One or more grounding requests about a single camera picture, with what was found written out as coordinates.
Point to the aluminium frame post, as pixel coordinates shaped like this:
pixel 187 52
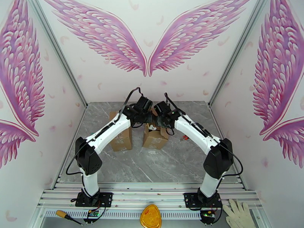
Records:
pixel 235 56
pixel 61 56

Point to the green circuit board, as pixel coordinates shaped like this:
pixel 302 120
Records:
pixel 93 213
pixel 207 213

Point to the white work glove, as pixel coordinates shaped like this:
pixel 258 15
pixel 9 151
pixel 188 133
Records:
pixel 237 215

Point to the orange box cutter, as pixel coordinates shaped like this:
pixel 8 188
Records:
pixel 184 138

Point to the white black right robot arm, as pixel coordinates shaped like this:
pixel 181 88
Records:
pixel 197 132

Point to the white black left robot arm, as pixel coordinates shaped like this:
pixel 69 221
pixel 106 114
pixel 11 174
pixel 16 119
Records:
pixel 107 132

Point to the yellow rounded triangular plate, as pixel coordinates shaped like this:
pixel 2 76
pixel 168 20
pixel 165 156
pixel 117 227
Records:
pixel 150 216

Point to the brown cardboard box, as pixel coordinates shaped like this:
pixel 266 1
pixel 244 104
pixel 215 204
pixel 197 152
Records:
pixel 153 140
pixel 123 143

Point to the aluminium rail base frame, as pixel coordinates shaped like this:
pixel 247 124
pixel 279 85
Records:
pixel 147 195

